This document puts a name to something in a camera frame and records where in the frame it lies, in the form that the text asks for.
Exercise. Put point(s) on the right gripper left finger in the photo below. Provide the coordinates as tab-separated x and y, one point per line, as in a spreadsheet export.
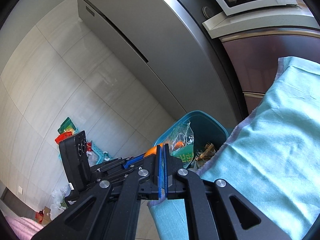
143	183

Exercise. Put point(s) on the clear green snack wrapper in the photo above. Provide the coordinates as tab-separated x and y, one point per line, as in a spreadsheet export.
182	132

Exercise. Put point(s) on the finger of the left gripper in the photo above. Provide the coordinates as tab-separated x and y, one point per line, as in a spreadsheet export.
131	161

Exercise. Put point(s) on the grey double door refrigerator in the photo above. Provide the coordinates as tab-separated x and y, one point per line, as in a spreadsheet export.
166	47

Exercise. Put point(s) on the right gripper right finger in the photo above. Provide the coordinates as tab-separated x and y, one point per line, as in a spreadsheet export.
179	183

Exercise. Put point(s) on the brown foil snack wrapper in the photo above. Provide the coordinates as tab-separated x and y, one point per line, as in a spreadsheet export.
208	153

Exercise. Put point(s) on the teal trash bin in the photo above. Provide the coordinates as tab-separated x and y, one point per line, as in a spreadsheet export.
206	130

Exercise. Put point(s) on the small orange peel piece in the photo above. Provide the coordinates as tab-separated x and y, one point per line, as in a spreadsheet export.
179	145

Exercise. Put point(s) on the kitchen counter with cabinets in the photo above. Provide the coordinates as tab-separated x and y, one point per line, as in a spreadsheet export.
255	40

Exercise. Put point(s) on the teal grey tablecloth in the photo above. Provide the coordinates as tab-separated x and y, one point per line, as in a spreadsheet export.
264	181

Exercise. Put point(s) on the curved orange peel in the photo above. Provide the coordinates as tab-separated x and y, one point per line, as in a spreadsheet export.
152	150

